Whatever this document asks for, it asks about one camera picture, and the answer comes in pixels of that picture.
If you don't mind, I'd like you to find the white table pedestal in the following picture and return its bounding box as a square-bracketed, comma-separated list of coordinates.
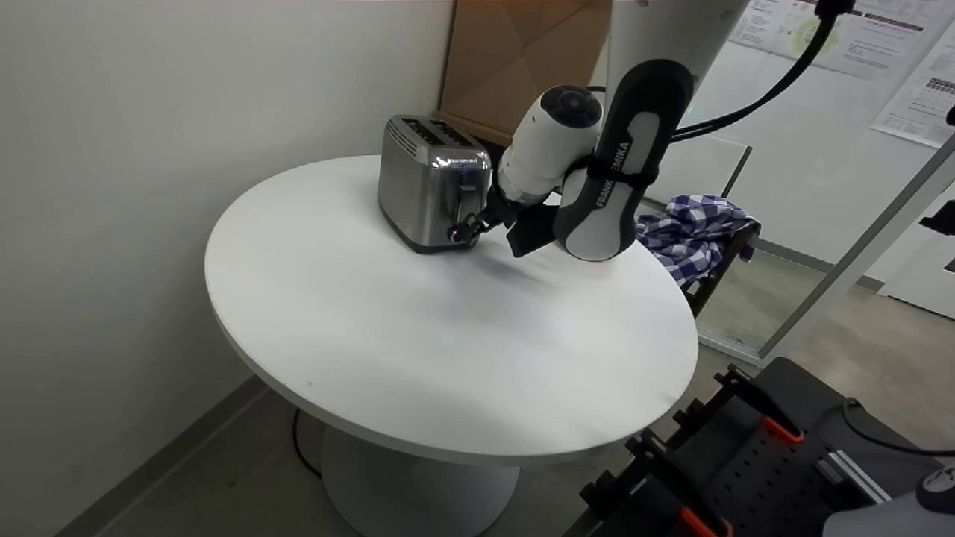
[315, 420, 524, 537]

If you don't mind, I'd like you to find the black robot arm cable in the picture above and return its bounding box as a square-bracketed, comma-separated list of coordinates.
[667, 0, 860, 143]

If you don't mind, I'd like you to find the white paper wall poster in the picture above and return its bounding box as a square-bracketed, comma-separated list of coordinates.
[872, 44, 955, 152]
[727, 0, 939, 83]

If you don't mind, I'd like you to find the brown cardboard box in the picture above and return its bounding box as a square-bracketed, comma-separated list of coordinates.
[436, 0, 614, 149]

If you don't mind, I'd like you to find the black cart with orange clamps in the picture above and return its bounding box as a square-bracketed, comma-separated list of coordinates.
[561, 356, 955, 537]

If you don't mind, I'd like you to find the grey metal pole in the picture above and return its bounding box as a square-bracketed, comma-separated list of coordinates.
[758, 131, 955, 368]

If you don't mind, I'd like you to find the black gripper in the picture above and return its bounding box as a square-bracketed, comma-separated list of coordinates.
[464, 189, 566, 263]

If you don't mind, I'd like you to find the blue white checkered cloth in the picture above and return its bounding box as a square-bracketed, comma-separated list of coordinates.
[636, 192, 763, 293]

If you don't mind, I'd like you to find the silver two-slot toaster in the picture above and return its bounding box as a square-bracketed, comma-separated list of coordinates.
[376, 114, 494, 254]

